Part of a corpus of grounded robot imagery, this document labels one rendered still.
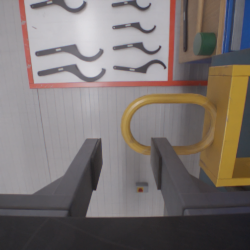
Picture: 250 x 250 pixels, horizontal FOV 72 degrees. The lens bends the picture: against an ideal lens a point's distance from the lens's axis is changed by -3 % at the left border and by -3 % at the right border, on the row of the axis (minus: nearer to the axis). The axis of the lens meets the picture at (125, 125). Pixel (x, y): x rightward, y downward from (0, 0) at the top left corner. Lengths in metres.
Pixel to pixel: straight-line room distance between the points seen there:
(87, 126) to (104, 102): 0.36
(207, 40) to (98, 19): 1.36
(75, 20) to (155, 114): 1.30
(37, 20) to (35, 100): 0.84
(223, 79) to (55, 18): 2.01
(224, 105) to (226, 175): 0.09
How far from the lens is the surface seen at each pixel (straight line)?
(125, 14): 2.04
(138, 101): 0.23
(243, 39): 0.96
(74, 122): 2.14
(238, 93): 0.24
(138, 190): 2.34
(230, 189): 0.50
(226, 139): 0.24
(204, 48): 0.89
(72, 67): 1.99
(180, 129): 2.18
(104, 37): 2.00
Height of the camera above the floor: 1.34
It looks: level
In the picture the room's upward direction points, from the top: 91 degrees counter-clockwise
